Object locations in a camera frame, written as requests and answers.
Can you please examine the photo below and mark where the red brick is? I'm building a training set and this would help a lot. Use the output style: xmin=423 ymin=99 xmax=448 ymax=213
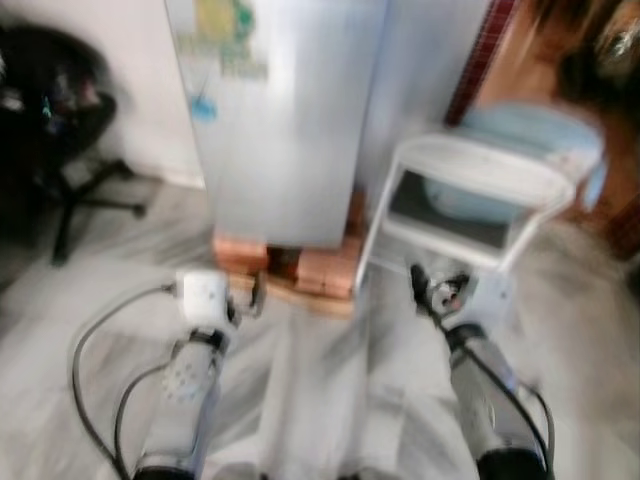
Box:
xmin=294 ymin=244 xmax=363 ymax=299
xmin=211 ymin=230 xmax=272 ymax=275

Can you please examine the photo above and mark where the silver fridge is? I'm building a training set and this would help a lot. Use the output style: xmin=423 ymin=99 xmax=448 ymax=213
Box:
xmin=164 ymin=0 xmax=493 ymax=253

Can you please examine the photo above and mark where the black office chair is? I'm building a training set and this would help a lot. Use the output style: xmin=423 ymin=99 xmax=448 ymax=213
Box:
xmin=0 ymin=24 xmax=151 ymax=267

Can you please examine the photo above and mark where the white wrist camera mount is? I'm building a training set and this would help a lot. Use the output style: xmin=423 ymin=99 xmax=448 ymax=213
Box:
xmin=456 ymin=272 xmax=517 ymax=333
xmin=174 ymin=268 xmax=243 ymax=329

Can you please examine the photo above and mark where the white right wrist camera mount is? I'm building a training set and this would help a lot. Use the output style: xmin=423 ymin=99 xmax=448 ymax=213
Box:
xmin=456 ymin=272 xmax=517 ymax=333

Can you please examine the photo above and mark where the green yellow logo sticker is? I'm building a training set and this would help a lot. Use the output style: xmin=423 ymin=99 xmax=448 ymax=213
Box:
xmin=174 ymin=0 xmax=269 ymax=83

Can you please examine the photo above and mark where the white plastic chair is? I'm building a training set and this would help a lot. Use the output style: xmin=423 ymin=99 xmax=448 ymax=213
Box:
xmin=354 ymin=130 xmax=607 ymax=303

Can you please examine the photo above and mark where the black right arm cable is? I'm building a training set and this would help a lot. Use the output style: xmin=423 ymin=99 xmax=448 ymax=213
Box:
xmin=468 ymin=344 xmax=557 ymax=471

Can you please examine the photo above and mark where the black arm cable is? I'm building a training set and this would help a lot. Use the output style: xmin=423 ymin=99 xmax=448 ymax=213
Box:
xmin=468 ymin=344 xmax=557 ymax=471
xmin=69 ymin=284 xmax=183 ymax=480

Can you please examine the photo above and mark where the small blue sticker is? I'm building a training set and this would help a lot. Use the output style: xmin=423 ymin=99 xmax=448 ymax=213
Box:
xmin=189 ymin=94 xmax=220 ymax=125

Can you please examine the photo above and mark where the light blue plastic basin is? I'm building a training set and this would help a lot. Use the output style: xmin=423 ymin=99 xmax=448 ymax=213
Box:
xmin=424 ymin=100 xmax=609 ymax=227

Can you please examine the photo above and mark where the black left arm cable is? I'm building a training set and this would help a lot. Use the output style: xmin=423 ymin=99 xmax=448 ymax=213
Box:
xmin=69 ymin=284 xmax=183 ymax=480

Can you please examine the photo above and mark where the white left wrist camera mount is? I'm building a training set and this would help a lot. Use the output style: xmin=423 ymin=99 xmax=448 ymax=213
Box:
xmin=174 ymin=268 xmax=243 ymax=329

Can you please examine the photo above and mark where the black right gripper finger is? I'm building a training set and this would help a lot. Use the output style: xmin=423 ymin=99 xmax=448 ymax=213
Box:
xmin=408 ymin=261 xmax=437 ymax=321

